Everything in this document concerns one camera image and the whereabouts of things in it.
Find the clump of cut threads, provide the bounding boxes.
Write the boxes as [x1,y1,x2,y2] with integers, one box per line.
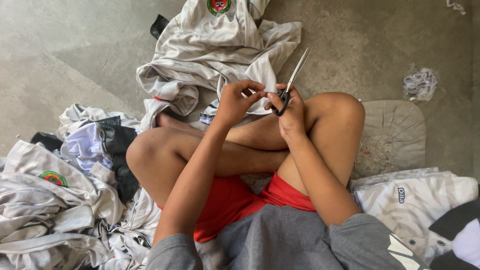
[401,66,439,103]

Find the person's right leg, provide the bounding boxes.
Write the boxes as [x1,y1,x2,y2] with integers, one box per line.
[155,92,366,196]

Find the person's left hand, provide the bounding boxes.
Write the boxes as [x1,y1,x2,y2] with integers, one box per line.
[215,79,268,129]

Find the person's leg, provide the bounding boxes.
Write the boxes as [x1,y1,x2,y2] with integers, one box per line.
[155,92,366,196]
[125,125,290,208]

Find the person's right hand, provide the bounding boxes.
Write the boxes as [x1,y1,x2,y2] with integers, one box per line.
[264,83,307,145]

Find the small black cloth piece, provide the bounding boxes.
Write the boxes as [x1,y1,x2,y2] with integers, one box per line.
[150,14,170,40]

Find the large heap of white jerseys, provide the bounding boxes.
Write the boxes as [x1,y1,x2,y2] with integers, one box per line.
[0,103,163,270]

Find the heap of crumpled striped jerseys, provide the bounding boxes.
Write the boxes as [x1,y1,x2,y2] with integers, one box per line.
[136,0,303,132]

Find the small white thread scrap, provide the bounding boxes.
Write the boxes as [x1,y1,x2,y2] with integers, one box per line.
[446,0,467,16]

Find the black handled scissors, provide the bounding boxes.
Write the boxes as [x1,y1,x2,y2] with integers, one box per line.
[271,47,313,117]

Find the beige quilted cushion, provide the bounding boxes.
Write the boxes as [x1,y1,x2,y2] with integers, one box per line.
[350,99,427,180]

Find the person's left leg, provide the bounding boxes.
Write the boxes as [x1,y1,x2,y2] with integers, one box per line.
[125,125,290,208]

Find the black and white garment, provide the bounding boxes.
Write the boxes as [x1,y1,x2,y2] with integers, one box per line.
[428,198,480,270]

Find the red shorts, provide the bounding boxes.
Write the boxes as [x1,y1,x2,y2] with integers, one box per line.
[157,170,318,244]

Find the grey t-shirt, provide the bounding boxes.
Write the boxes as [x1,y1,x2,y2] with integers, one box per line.
[145,204,432,270]

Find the stack of folded striped jerseys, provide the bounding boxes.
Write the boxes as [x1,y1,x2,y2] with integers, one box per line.
[349,167,480,266]

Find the black plastic bag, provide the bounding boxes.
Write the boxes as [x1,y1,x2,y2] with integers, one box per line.
[94,115,140,204]

